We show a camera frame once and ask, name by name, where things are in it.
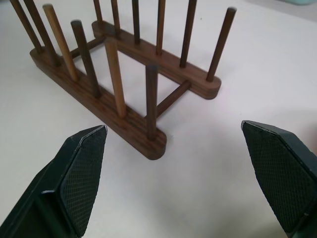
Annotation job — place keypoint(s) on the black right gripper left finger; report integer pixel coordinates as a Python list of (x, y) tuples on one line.
[(74, 183)]

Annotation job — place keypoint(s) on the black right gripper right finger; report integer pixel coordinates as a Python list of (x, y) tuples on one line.
[(284, 178)]

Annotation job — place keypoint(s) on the wooden peg dish rack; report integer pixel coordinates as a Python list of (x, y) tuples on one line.
[(128, 74)]

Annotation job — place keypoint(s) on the pale teal object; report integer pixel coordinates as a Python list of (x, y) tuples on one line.
[(305, 2)]

